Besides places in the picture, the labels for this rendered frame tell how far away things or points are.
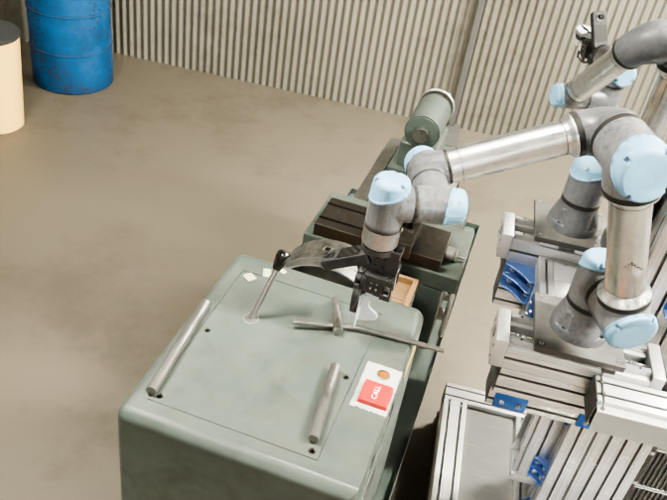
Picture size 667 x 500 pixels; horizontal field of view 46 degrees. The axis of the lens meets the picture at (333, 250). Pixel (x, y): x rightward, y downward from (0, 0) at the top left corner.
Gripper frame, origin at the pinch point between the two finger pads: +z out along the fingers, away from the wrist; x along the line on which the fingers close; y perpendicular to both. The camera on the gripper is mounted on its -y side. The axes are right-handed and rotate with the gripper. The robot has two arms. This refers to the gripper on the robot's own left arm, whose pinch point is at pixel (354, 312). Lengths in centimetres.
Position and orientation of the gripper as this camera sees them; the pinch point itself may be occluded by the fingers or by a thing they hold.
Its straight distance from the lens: 170.7
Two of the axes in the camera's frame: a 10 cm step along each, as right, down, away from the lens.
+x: 3.2, -5.3, 7.9
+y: 9.4, 2.9, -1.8
